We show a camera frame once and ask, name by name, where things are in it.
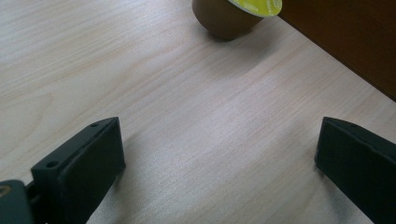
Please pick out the yellow-green round object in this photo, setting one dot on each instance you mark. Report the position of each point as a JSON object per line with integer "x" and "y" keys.
{"x": 224, "y": 18}

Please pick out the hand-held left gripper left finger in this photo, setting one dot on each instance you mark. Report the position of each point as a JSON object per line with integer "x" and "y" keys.
{"x": 81, "y": 174}

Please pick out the brown wooden compartment box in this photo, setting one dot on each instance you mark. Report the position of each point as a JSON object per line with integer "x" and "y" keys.
{"x": 348, "y": 40}

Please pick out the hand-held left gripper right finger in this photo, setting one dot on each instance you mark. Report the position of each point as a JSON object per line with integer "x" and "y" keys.
{"x": 361, "y": 168}

